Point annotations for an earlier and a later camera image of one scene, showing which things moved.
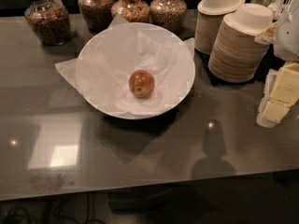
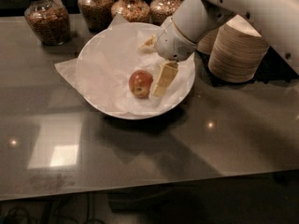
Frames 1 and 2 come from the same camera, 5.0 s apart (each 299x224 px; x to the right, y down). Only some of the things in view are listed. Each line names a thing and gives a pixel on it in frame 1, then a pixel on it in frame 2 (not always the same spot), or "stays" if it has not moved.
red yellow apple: (141, 84) stays
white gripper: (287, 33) → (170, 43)
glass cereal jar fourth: (168, 9) stays
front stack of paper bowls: (234, 54) stays
